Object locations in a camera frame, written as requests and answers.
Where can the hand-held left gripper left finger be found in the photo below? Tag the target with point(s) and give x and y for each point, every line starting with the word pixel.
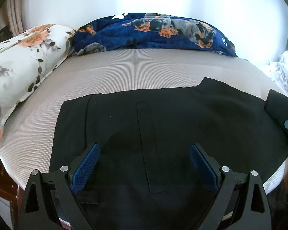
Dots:
pixel 86 165

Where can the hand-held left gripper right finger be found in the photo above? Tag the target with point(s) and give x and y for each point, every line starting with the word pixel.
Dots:
pixel 202 165

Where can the black pants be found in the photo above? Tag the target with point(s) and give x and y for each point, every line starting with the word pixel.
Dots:
pixel 194 115

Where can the grey mesh bed mattress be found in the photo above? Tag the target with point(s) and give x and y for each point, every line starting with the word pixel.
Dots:
pixel 134 69

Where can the white floral pillow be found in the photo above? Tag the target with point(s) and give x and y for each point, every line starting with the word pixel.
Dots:
pixel 21 62

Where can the white dotted cloth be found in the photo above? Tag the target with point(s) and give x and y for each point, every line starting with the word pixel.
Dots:
pixel 285 71

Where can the blue dog printed blanket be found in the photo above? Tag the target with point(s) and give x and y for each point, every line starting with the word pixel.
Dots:
pixel 182 40

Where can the dark wooden headboard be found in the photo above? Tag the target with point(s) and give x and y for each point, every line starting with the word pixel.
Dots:
pixel 0 34

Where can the beige curtain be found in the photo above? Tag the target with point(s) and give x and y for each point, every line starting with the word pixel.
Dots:
pixel 15 16

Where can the wooden bed frame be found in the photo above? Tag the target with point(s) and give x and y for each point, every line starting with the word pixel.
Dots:
pixel 0 172

